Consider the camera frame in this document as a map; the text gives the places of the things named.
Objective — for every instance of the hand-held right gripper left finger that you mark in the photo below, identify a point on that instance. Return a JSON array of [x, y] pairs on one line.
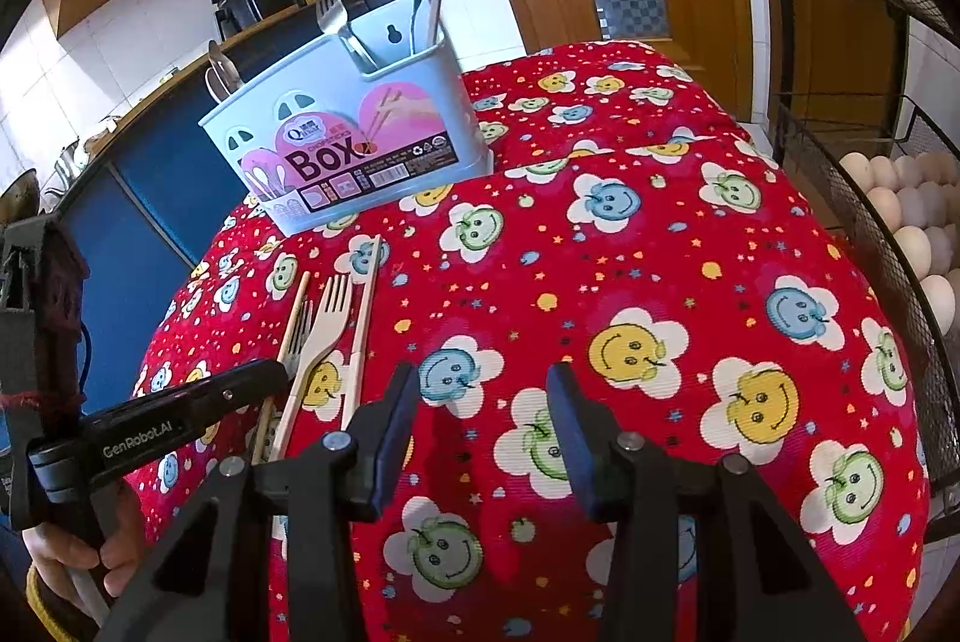
[[397, 432]]

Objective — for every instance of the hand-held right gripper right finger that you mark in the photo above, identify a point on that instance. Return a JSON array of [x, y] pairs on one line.
[[566, 439]]

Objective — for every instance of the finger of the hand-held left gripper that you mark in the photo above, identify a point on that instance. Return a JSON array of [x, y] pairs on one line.
[[240, 391]]

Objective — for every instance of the small metal fork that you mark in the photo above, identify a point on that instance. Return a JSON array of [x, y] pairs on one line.
[[301, 331]]

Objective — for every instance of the tan wooden chopstick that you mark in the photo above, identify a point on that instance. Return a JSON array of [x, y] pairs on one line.
[[292, 319]]

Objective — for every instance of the beige fork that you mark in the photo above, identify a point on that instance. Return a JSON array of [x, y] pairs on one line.
[[324, 342]]

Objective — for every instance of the light blue utensil box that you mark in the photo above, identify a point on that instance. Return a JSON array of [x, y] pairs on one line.
[[390, 124]]

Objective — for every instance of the large metal fork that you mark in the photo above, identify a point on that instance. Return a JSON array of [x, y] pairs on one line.
[[331, 16]]

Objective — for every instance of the person's left forearm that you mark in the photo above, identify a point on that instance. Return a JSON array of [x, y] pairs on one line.
[[52, 604]]

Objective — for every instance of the person's left hand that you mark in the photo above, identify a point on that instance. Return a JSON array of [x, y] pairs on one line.
[[67, 548]]

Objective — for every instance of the black wok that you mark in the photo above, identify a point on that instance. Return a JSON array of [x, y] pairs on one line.
[[19, 196]]

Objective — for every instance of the metal kettle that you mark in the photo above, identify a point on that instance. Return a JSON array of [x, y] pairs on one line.
[[67, 162]]

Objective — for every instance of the red smiley flower cloth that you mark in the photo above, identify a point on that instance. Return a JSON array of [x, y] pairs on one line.
[[600, 252]]

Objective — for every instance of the blue base cabinets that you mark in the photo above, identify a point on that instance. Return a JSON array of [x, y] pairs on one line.
[[150, 177]]

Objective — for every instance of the pile of eggs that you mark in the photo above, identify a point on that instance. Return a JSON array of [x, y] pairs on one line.
[[911, 214]]

